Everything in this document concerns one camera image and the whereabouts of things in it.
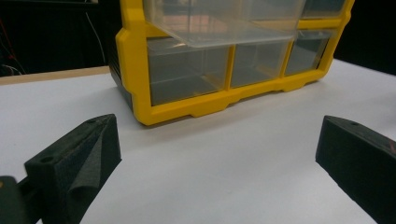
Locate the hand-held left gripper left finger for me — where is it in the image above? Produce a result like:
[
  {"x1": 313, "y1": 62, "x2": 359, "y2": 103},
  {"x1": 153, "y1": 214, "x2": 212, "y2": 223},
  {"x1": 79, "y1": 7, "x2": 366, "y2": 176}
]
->
[{"x1": 23, "y1": 113, "x2": 122, "y2": 224}]

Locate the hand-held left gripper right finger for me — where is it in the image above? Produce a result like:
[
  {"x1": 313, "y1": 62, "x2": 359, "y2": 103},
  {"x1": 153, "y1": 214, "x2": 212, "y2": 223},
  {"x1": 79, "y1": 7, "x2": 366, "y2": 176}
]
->
[{"x1": 315, "y1": 115, "x2": 396, "y2": 224}]

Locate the yellow drawer cabinet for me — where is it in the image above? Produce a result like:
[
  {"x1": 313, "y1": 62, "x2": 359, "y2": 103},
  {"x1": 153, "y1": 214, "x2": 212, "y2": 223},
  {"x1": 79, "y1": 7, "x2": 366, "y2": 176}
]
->
[{"x1": 108, "y1": 0, "x2": 356, "y2": 127}]

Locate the clear plastic drawer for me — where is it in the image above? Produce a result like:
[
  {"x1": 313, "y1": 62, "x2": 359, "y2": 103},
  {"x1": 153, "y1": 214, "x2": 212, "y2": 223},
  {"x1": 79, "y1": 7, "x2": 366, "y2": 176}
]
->
[
  {"x1": 230, "y1": 40, "x2": 290, "y2": 89},
  {"x1": 146, "y1": 36, "x2": 231, "y2": 107},
  {"x1": 301, "y1": 0, "x2": 347, "y2": 20},
  {"x1": 284, "y1": 29, "x2": 334, "y2": 77},
  {"x1": 142, "y1": 0, "x2": 307, "y2": 49}
]

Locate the white cable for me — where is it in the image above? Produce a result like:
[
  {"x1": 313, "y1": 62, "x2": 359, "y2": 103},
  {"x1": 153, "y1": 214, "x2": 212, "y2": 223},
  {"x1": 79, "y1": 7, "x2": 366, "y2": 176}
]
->
[{"x1": 84, "y1": 0, "x2": 107, "y2": 65}]

